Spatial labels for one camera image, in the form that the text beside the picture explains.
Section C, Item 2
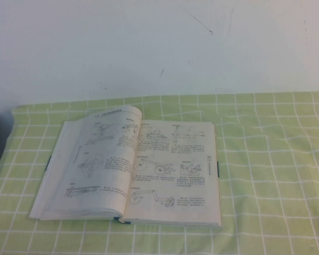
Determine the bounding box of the hardcover technical book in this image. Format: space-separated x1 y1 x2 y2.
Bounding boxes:
29 105 223 229

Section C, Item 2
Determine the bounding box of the green white checkered tablecloth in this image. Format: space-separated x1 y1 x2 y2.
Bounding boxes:
0 91 319 255

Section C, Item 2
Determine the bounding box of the dark box with white side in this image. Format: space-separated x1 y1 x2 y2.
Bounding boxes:
0 106 15 188

